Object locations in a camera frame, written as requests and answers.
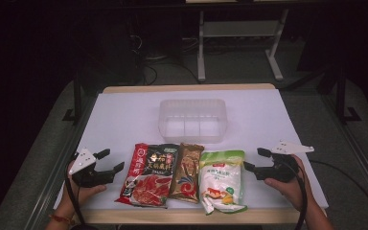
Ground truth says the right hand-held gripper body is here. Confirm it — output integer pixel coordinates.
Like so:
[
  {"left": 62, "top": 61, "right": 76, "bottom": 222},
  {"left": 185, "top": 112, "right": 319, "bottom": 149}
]
[{"left": 254, "top": 140, "right": 315, "bottom": 184}]

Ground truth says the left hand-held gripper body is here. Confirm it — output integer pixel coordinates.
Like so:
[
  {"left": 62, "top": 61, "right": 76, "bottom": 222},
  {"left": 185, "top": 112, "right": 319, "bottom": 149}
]
[{"left": 67, "top": 147, "right": 117, "bottom": 189}]

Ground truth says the white and green packet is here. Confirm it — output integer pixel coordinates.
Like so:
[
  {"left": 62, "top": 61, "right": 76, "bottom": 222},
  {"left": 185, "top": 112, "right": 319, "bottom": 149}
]
[{"left": 198, "top": 149, "right": 248, "bottom": 216}]

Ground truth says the red and black seasoning packet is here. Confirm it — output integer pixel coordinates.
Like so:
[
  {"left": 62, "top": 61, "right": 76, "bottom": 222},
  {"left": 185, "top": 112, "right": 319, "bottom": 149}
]
[{"left": 114, "top": 142, "right": 180, "bottom": 209}]

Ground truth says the brown and gold packet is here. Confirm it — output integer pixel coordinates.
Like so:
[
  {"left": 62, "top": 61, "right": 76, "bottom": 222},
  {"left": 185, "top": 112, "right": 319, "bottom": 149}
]
[{"left": 168, "top": 142, "right": 205, "bottom": 204}]

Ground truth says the clear plastic container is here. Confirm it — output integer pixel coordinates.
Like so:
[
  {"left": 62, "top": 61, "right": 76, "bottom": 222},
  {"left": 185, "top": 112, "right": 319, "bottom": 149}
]
[{"left": 158, "top": 98, "right": 228, "bottom": 145}]

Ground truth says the person's left hand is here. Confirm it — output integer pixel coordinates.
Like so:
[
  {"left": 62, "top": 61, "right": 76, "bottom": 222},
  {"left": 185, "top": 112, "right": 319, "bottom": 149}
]
[{"left": 58, "top": 159, "right": 107, "bottom": 215}]

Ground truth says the person's right hand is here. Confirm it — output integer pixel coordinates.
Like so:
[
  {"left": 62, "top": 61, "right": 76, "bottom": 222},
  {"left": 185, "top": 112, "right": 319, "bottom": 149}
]
[{"left": 264, "top": 154, "right": 309, "bottom": 213}]

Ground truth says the white table board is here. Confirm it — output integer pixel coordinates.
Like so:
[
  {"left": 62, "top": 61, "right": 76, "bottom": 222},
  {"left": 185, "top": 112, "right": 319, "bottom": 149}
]
[{"left": 53, "top": 88, "right": 330, "bottom": 211}]

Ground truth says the black metal stand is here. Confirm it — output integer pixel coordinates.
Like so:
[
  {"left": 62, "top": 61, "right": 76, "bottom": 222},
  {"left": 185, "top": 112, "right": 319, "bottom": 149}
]
[
  {"left": 61, "top": 71, "right": 84, "bottom": 124},
  {"left": 319, "top": 63, "right": 362, "bottom": 125}
]

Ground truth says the white metal stand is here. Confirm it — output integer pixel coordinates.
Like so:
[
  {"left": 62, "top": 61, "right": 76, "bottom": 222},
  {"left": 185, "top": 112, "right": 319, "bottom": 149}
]
[{"left": 196, "top": 9, "right": 290, "bottom": 82}]

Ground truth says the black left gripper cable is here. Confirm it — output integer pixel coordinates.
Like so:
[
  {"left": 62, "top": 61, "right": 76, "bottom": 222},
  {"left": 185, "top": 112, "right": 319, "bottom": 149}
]
[{"left": 64, "top": 166, "right": 88, "bottom": 230}]

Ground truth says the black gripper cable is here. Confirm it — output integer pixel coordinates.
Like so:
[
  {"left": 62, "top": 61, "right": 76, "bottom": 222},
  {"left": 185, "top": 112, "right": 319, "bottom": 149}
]
[
  {"left": 284, "top": 161, "right": 309, "bottom": 230},
  {"left": 64, "top": 166, "right": 88, "bottom": 230}
]

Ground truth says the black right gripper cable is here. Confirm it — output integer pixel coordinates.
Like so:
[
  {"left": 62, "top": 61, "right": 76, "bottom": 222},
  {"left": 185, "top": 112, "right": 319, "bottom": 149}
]
[{"left": 284, "top": 161, "right": 309, "bottom": 230}]

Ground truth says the red bead bracelet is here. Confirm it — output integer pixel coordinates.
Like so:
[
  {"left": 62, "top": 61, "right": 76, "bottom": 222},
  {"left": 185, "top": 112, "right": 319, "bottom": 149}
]
[{"left": 48, "top": 213, "right": 77, "bottom": 226}]

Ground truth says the black floor cable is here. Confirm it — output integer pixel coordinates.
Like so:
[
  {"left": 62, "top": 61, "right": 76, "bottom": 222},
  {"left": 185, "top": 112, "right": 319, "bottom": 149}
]
[{"left": 309, "top": 158, "right": 368, "bottom": 230}]

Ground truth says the bundle of floor cables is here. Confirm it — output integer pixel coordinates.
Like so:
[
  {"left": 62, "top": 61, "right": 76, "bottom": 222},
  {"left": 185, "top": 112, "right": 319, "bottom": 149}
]
[{"left": 128, "top": 33, "right": 202, "bottom": 86}]

